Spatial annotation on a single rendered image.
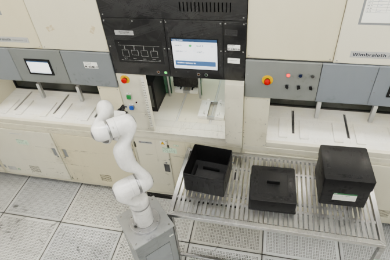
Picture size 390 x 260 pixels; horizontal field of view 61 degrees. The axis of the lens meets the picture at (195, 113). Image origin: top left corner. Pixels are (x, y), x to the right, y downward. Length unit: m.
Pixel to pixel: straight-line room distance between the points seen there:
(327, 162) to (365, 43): 0.74
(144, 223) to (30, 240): 1.49
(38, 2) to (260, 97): 1.51
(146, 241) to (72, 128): 1.23
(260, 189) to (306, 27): 1.02
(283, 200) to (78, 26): 1.68
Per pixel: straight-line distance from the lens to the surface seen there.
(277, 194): 2.21
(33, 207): 3.64
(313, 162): 2.56
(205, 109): 2.70
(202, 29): 2.00
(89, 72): 2.45
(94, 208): 3.38
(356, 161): 2.30
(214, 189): 2.25
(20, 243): 3.46
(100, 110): 1.79
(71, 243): 3.25
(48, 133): 3.14
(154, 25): 2.07
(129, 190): 1.90
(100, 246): 3.15
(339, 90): 2.19
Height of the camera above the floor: 2.63
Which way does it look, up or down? 40 degrees down
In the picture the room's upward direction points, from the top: 5 degrees counter-clockwise
